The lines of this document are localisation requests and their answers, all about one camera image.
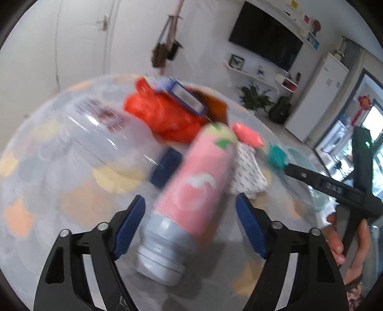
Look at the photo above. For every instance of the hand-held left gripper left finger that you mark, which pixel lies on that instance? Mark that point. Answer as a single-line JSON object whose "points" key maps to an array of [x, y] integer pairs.
{"points": [[128, 227]]}

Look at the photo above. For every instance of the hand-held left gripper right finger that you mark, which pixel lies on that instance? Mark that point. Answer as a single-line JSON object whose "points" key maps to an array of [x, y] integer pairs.
{"points": [[250, 227]]}

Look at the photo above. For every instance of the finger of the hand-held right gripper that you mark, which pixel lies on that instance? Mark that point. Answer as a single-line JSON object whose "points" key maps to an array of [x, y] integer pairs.
{"points": [[311, 178]]}

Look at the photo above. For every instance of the light blue plastic basket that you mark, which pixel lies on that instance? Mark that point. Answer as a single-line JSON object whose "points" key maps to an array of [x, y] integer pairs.
{"points": [[299, 157]]}

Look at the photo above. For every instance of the teal wrapper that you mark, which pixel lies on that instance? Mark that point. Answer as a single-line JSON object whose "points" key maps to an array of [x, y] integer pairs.
{"points": [[276, 157]]}

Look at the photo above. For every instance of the pink bottle with grey cap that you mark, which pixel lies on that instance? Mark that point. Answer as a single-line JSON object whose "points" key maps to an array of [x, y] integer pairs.
{"points": [[197, 185]]}

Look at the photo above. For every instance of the red plastic bag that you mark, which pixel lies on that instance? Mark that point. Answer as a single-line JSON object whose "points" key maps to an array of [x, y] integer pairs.
{"points": [[167, 115]]}

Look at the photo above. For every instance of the person's right forearm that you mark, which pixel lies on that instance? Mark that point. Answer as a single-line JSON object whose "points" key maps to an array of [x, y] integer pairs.
{"points": [[354, 296]]}

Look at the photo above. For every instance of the person's right hand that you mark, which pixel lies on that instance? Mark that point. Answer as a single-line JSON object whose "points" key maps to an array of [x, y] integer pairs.
{"points": [[357, 257]]}

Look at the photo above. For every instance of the white patterned packet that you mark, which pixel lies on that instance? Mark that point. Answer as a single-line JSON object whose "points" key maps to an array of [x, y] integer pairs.
{"points": [[247, 173]]}

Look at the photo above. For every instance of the scale-patterned tablecloth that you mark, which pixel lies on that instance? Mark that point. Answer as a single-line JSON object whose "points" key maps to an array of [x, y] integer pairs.
{"points": [[74, 203]]}

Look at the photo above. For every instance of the red knot decoration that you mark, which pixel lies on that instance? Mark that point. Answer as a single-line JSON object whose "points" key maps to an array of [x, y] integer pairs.
{"points": [[363, 101]]}

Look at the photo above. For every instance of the dark blue packet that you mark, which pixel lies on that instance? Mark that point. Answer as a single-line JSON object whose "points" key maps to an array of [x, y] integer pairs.
{"points": [[166, 167]]}

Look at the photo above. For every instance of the black acoustic guitar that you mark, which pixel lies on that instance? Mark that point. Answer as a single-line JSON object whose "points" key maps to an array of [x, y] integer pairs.
{"points": [[279, 112]]}

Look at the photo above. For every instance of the white standing air conditioner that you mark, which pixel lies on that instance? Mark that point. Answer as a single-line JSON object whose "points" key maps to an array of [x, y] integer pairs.
{"points": [[317, 98]]}

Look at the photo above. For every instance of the coral pink wrapper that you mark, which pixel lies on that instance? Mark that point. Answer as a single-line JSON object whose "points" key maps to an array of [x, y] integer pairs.
{"points": [[247, 133]]}

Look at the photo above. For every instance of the green potted plant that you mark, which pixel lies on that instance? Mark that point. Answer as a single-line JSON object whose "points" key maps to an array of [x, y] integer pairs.
{"points": [[255, 98]]}

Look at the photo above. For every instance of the clear plastic bottle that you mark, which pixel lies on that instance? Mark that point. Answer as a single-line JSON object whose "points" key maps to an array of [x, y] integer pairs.
{"points": [[98, 134]]}

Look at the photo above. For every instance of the flowers in pot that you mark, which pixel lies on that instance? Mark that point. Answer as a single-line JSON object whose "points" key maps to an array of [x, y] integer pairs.
{"points": [[339, 50]]}

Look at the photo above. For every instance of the grey curtain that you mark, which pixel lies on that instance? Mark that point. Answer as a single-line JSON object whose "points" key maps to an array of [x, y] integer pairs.
{"points": [[353, 47]]}

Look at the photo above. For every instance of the white curved low shelf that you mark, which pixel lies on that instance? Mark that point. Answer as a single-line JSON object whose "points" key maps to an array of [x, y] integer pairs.
{"points": [[248, 73]]}

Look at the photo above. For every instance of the framed butterfly picture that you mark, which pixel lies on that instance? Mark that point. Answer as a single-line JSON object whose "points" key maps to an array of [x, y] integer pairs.
{"points": [[236, 61]]}

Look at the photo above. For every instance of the round fan ornament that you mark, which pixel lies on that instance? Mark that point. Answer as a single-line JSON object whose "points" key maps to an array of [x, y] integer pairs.
{"points": [[316, 25]]}

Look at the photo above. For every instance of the white curved high shelf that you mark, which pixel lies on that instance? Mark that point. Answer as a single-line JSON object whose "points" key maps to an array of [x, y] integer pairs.
{"points": [[287, 21]]}

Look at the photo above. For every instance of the brown hanging bag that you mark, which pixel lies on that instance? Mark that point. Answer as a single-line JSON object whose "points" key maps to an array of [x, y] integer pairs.
{"points": [[158, 55]]}

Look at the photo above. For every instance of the black hanging bag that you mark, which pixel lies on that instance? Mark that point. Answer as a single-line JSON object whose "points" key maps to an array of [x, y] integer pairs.
{"points": [[173, 50]]}

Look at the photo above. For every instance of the white door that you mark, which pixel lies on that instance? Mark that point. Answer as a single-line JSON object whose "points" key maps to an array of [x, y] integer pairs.
{"points": [[83, 44]]}

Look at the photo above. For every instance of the pink coat rack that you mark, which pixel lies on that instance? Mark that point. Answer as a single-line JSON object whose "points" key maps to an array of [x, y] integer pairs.
{"points": [[179, 7]]}

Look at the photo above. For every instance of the dark glass door frame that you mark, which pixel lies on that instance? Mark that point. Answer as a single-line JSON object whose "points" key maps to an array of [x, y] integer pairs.
{"points": [[360, 83]]}

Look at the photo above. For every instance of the white and pink wall box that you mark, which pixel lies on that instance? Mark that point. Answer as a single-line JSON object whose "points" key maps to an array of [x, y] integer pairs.
{"points": [[285, 83]]}

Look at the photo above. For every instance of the white and blue wall box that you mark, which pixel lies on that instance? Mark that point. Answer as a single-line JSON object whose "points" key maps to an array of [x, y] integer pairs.
{"points": [[313, 41]]}

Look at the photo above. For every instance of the red wall box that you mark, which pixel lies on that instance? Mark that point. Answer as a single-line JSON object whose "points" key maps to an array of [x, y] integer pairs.
{"points": [[306, 18]]}

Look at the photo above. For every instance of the black wall television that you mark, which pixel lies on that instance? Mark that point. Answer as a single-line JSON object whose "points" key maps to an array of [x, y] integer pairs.
{"points": [[263, 33]]}

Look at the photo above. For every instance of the yellow wall box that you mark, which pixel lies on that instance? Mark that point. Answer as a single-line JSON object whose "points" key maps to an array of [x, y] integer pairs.
{"points": [[295, 3]]}

